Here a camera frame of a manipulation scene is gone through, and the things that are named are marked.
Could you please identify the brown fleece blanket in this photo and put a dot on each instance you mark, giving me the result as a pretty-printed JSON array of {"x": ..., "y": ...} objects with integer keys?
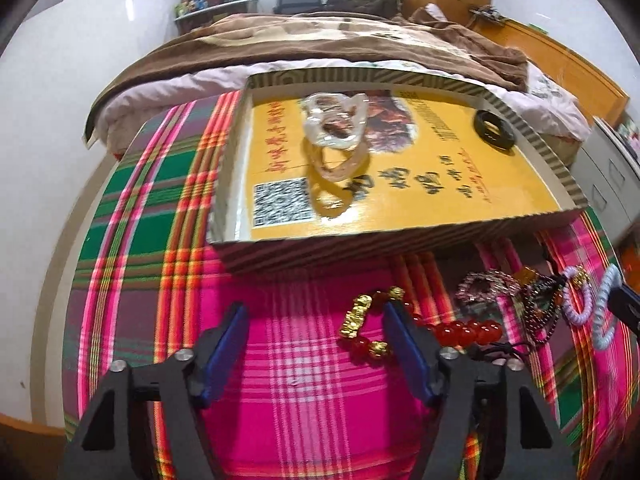
[{"x": 250, "y": 40}]

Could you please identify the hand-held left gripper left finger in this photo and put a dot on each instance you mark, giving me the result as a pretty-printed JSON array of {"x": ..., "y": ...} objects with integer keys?
[{"x": 227, "y": 350}]

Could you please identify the dark clothes pile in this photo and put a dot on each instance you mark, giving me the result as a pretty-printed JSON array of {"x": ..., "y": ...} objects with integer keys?
[{"x": 360, "y": 2}]

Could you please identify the white floral bed sheet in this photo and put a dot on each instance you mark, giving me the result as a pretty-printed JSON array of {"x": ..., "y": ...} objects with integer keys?
[{"x": 550, "y": 105}]

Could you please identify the striped cardboard box yellow inside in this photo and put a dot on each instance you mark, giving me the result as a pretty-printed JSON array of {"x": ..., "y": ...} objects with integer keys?
[{"x": 425, "y": 195}]

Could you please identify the wooden headboard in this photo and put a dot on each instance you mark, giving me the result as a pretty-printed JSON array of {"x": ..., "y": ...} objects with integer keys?
[{"x": 565, "y": 65}]

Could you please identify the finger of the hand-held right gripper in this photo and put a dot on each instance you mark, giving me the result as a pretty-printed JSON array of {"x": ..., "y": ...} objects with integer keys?
[{"x": 627, "y": 306}]

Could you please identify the grey drawer cabinet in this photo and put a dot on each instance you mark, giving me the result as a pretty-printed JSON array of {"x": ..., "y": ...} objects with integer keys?
[{"x": 610, "y": 180}]

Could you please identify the power strip with chargers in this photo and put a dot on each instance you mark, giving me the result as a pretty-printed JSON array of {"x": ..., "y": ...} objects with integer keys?
[{"x": 487, "y": 12}]

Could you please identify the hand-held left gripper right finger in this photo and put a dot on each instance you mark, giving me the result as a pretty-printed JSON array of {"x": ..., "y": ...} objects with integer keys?
[{"x": 407, "y": 355}]

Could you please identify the black wrist band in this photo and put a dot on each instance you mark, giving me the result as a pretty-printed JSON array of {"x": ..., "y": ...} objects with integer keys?
[{"x": 481, "y": 127}]

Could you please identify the pink green plaid tablecloth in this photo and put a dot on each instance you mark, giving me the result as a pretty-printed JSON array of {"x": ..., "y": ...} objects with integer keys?
[{"x": 150, "y": 210}]

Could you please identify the grey desk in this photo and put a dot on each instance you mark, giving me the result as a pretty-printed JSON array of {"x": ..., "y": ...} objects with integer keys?
[{"x": 220, "y": 10}]

